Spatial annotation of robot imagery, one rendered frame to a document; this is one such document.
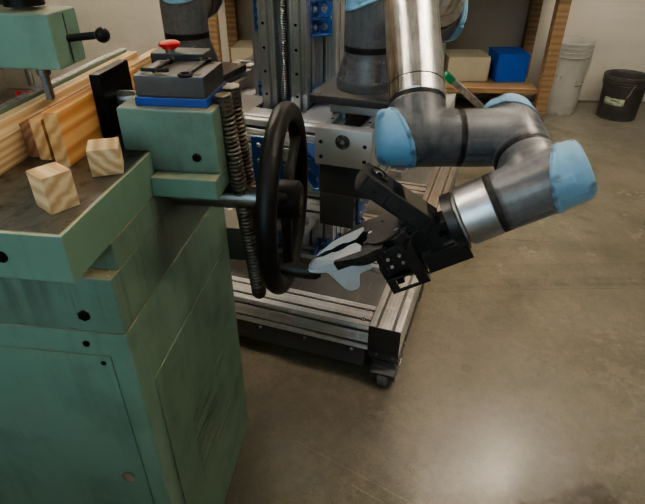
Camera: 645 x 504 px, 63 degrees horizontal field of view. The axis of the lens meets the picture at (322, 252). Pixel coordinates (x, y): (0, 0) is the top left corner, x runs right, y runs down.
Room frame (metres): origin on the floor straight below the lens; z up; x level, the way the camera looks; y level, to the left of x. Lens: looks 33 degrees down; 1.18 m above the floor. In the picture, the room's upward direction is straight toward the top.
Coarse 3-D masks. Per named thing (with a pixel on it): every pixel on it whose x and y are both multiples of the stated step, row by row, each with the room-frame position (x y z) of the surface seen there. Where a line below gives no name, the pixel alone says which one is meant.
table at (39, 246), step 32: (32, 160) 0.65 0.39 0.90; (128, 160) 0.65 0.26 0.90; (0, 192) 0.56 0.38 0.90; (32, 192) 0.56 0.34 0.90; (96, 192) 0.56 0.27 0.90; (128, 192) 0.60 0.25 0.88; (160, 192) 0.66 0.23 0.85; (192, 192) 0.66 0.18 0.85; (0, 224) 0.48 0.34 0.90; (32, 224) 0.48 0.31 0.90; (64, 224) 0.48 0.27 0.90; (96, 224) 0.52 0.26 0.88; (0, 256) 0.46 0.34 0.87; (32, 256) 0.46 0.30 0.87; (64, 256) 0.46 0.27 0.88; (96, 256) 0.50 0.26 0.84
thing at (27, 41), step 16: (0, 16) 0.73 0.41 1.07; (16, 16) 0.72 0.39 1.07; (32, 16) 0.72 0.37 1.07; (48, 16) 0.72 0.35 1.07; (64, 16) 0.76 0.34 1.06; (0, 32) 0.73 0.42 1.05; (16, 32) 0.72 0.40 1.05; (32, 32) 0.72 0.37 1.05; (48, 32) 0.72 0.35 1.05; (64, 32) 0.75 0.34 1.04; (0, 48) 0.73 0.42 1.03; (16, 48) 0.72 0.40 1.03; (32, 48) 0.72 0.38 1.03; (48, 48) 0.72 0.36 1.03; (64, 48) 0.74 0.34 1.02; (80, 48) 0.78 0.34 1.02; (0, 64) 0.73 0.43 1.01; (16, 64) 0.73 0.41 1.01; (32, 64) 0.72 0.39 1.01; (48, 64) 0.72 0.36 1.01; (64, 64) 0.73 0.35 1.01
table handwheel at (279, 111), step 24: (288, 120) 0.69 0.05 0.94; (264, 144) 0.64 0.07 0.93; (264, 168) 0.61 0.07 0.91; (288, 168) 0.75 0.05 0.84; (264, 192) 0.59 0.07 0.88; (288, 192) 0.69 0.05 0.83; (264, 216) 0.58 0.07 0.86; (288, 216) 0.69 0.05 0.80; (264, 240) 0.57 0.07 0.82; (288, 240) 0.71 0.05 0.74; (264, 264) 0.57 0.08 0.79; (288, 288) 0.65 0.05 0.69
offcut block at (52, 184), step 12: (36, 168) 0.53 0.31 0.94; (48, 168) 0.53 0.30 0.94; (60, 168) 0.53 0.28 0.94; (36, 180) 0.51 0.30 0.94; (48, 180) 0.51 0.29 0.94; (60, 180) 0.52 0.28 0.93; (72, 180) 0.53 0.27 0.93; (36, 192) 0.52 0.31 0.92; (48, 192) 0.50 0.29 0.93; (60, 192) 0.51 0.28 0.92; (72, 192) 0.52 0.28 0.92; (48, 204) 0.50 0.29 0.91; (60, 204) 0.51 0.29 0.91; (72, 204) 0.52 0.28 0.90
